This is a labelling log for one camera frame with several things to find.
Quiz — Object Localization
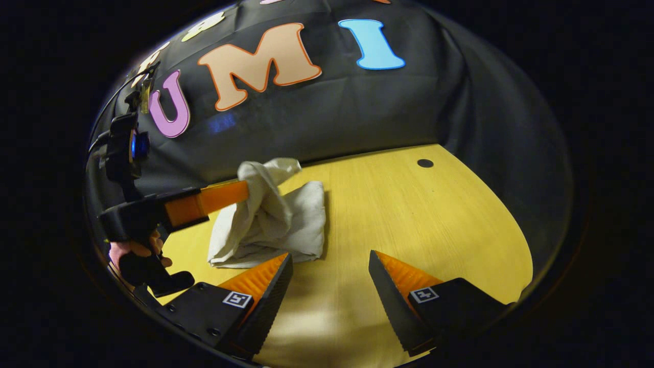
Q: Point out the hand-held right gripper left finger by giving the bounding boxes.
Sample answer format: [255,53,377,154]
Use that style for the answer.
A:
[162,252,294,358]

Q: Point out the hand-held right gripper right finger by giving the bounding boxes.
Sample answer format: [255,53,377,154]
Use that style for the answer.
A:
[369,249,511,357]

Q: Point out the white jeans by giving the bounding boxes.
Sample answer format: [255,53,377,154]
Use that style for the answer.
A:
[207,157,326,269]

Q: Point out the black backdrop cloth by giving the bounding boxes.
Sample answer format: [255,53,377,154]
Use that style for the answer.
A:
[84,0,575,266]

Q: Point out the black cable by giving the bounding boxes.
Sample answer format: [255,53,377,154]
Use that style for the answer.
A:
[88,61,161,154]

